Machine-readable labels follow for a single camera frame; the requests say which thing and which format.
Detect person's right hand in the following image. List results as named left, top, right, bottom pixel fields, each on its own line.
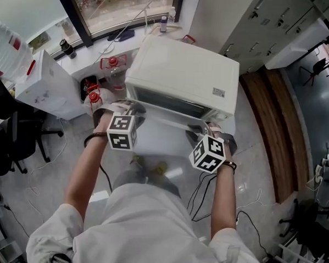
left=205, top=122, right=236, bottom=163

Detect black left wrist bracelet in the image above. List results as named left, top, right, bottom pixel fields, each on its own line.
left=83, top=131, right=108, bottom=149

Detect person's left yellow shoe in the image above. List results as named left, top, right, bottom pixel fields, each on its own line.
left=131, top=153, right=147, bottom=169

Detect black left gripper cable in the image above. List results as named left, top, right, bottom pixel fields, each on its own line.
left=98, top=164, right=115, bottom=194

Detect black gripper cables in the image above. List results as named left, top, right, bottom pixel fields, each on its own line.
left=186, top=170, right=218, bottom=224

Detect white rounded cabinet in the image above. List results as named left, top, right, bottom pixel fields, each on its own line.
left=265, top=14, right=329, bottom=74

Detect grey metal lockers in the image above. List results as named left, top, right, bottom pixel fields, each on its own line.
left=216, top=0, right=329, bottom=80

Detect black thermos bottle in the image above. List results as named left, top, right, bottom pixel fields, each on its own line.
left=58, top=38, right=78, bottom=60

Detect black flat device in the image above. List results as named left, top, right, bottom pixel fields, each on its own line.
left=107, top=28, right=136, bottom=43

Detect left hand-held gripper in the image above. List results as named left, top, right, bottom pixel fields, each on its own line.
left=91, top=97, right=148, bottom=153

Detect glass oven door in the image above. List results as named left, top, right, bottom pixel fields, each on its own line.
left=131, top=103, right=212, bottom=133

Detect white water dispenser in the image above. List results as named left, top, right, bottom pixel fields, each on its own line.
left=13, top=48, right=90, bottom=121

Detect person's left forearm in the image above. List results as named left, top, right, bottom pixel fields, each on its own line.
left=63, top=130, right=110, bottom=227

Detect white window ledge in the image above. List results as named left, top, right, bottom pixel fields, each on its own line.
left=51, top=12, right=185, bottom=83

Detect small clear bottle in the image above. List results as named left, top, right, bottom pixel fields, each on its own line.
left=167, top=6, right=177, bottom=24

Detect black trash bin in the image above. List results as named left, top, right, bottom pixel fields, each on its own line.
left=78, top=73, right=99, bottom=103

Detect black office chair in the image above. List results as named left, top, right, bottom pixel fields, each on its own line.
left=0, top=74, right=68, bottom=180

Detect black wrist bracelet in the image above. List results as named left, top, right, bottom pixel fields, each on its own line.
left=222, top=160, right=238, bottom=175
left=83, top=131, right=108, bottom=149

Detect clear bottle red cap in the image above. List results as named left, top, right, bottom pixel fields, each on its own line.
left=98, top=52, right=130, bottom=93
left=82, top=83, right=114, bottom=117

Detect person's grey trousers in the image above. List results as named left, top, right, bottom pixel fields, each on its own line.
left=111, top=161, right=183, bottom=200

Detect black window frame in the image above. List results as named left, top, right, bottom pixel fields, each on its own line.
left=49, top=0, right=186, bottom=53

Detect wrapped water dispenser jug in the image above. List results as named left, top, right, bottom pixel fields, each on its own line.
left=0, top=20, right=39, bottom=85

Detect person's left hand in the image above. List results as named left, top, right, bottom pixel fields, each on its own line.
left=93, top=109, right=114, bottom=135

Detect black right wrist bracelet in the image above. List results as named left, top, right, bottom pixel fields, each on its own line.
left=222, top=160, right=238, bottom=175

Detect wooden step platform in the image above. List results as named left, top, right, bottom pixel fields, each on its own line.
left=233, top=65, right=316, bottom=205

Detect person's white shirt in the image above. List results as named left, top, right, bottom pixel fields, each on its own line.
left=25, top=177, right=266, bottom=263

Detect person's right forearm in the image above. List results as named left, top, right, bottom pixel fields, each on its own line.
left=209, top=160, right=241, bottom=240

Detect white floor cable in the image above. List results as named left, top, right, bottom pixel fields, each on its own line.
left=24, top=118, right=69, bottom=225
left=236, top=187, right=280, bottom=212

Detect black tripod stand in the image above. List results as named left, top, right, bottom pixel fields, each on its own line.
left=298, top=57, right=329, bottom=88

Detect person's yellow shoe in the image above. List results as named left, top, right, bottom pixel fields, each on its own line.
left=154, top=160, right=169, bottom=175
left=131, top=153, right=147, bottom=169

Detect black swivel chair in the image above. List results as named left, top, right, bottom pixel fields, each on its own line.
left=277, top=197, right=329, bottom=260

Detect white oven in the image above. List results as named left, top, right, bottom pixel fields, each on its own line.
left=122, top=33, right=241, bottom=124

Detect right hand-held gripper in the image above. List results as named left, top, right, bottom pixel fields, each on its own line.
left=184, top=120, right=239, bottom=175

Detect person's right yellow shoe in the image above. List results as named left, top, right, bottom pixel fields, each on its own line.
left=154, top=160, right=169, bottom=175

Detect black power strip cable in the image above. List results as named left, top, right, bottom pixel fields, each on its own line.
left=233, top=210, right=276, bottom=258

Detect white cloth covered table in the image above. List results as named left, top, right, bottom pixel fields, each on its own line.
left=121, top=98, right=238, bottom=161

